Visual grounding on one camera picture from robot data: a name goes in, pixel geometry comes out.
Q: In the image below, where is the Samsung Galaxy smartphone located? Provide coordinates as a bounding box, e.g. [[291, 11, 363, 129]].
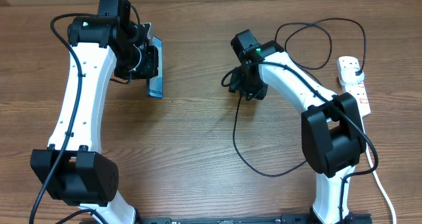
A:
[[147, 36, 164, 99]]

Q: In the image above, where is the black USB charging cable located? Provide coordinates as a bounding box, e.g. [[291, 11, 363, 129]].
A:
[[232, 18, 367, 179]]

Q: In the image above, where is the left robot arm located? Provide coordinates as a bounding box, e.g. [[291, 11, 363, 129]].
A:
[[30, 0, 164, 223]]

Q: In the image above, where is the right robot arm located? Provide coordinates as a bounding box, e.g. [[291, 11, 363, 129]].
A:
[[222, 30, 371, 223]]

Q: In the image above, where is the white charger plug adapter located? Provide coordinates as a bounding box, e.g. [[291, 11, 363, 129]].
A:
[[339, 68, 365, 86]]

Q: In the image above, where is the white power strip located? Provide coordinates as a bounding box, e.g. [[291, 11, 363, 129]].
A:
[[336, 56, 371, 117]]

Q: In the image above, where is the white power strip cord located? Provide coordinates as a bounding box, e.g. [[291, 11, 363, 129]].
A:
[[364, 148, 398, 224]]

